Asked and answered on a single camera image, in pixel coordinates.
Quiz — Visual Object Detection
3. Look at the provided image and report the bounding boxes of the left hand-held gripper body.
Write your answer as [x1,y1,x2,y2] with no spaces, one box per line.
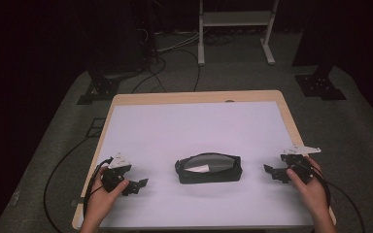
[101,151,134,195]

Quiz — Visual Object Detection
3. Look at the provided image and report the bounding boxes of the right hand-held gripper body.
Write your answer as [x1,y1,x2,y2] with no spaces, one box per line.
[279,145,322,185]

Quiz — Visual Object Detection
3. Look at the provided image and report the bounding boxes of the white eraser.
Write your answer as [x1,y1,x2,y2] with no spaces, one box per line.
[184,164,211,174]

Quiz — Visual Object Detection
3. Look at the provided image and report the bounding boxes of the black zip pouch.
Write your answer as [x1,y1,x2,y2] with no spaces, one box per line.
[174,151,244,185]

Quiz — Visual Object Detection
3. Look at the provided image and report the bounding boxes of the person's left hand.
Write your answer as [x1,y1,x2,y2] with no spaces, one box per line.
[83,165,131,225]

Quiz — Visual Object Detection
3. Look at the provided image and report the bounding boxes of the person's right hand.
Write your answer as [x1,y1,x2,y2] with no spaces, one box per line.
[286,156,330,218]

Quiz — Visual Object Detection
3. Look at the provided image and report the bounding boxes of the black tape piece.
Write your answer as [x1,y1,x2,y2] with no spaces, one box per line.
[70,196,85,208]

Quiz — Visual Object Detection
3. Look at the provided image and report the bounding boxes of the white table mat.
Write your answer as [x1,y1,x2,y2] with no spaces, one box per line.
[77,101,328,229]

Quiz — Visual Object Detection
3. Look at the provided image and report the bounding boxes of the black stand base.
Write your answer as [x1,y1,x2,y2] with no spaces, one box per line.
[294,65,348,102]
[76,73,121,106]

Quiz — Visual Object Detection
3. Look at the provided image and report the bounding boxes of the dark equipment rack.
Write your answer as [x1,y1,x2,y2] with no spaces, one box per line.
[86,0,159,78]

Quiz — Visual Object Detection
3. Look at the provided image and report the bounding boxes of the white metal stand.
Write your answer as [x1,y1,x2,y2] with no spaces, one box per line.
[197,0,280,67]

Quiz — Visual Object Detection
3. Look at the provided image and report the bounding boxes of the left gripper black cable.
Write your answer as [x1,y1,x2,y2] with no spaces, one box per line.
[83,156,115,218]

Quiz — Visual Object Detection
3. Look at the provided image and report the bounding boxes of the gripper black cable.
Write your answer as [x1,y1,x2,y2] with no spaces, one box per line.
[83,156,115,218]
[304,159,333,210]

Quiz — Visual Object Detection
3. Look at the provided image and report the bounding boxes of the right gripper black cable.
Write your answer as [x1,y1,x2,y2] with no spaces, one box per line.
[304,159,333,210]

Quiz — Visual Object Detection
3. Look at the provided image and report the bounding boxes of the thin black floor cable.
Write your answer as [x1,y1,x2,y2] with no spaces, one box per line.
[130,48,202,95]

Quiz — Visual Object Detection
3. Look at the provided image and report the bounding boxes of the white floor cables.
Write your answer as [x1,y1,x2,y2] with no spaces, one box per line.
[156,30,202,54]

